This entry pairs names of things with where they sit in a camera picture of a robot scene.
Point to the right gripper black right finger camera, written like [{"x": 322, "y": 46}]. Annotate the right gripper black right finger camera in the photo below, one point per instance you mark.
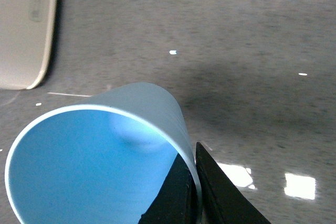
[{"x": 222, "y": 201}]

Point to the cream white toaster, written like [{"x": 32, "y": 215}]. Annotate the cream white toaster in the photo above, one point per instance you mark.
[{"x": 27, "y": 28}]

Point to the blue cup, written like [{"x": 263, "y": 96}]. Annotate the blue cup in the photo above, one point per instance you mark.
[{"x": 102, "y": 160}]

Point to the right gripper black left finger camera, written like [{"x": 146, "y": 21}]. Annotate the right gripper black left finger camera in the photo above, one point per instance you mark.
[{"x": 176, "y": 200}]

